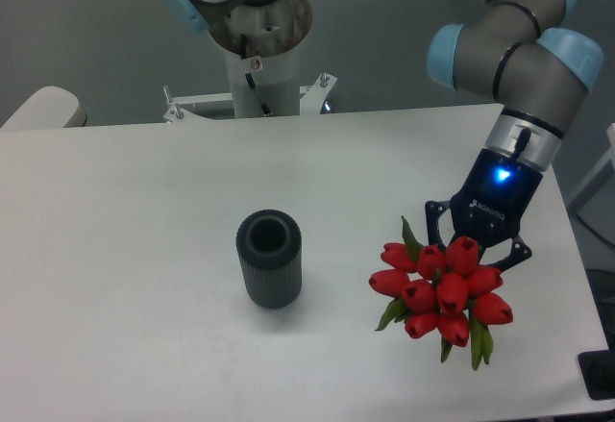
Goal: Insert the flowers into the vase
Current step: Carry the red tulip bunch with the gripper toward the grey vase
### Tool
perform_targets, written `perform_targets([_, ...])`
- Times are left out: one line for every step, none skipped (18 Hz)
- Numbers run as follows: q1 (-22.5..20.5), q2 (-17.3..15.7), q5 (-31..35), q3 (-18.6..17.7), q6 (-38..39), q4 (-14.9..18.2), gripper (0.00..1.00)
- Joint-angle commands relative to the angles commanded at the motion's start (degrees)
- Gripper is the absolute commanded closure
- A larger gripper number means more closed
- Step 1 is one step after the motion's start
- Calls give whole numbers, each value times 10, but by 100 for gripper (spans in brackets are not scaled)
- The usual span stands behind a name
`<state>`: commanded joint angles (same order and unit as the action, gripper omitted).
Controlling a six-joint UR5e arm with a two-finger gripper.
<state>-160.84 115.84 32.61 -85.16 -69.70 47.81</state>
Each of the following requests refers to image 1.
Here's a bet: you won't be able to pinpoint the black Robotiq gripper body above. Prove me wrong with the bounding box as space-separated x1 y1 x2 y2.
450 149 543 248

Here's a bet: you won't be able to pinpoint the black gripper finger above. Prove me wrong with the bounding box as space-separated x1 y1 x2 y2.
479 236 532 271
425 200 450 248

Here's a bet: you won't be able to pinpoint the red tulip bouquet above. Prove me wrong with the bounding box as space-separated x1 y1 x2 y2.
368 219 513 370

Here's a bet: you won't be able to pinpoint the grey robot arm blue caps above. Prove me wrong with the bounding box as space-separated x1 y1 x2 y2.
426 0 604 270

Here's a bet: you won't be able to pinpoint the dark grey ribbed vase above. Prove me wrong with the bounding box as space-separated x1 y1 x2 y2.
235 210 303 310

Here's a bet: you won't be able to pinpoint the white furniture at right edge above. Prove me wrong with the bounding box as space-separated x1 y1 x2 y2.
566 124 614 249

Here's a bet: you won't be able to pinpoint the black box at table edge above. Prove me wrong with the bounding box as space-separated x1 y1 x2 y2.
578 350 614 401

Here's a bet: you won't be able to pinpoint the white chair armrest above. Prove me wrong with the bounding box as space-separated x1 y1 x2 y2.
1 86 87 133

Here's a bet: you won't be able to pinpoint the white metal base frame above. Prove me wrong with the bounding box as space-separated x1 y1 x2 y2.
162 72 338 123

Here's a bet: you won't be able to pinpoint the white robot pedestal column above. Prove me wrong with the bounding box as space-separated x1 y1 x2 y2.
209 0 313 100

